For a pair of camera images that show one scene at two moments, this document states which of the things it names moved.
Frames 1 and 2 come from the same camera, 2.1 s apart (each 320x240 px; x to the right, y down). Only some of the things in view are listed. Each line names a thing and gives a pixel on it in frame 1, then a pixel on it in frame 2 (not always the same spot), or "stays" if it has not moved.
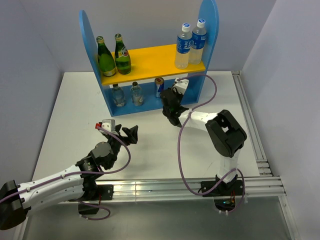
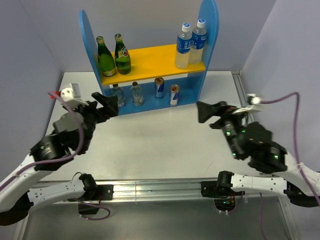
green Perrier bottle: [123, 63] stays
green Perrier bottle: [105, 58] stays
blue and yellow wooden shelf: [153, 69] stays
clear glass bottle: [136, 93] stays
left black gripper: [132, 134] -> [110, 108]
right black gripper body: [179, 95] -> [229, 122]
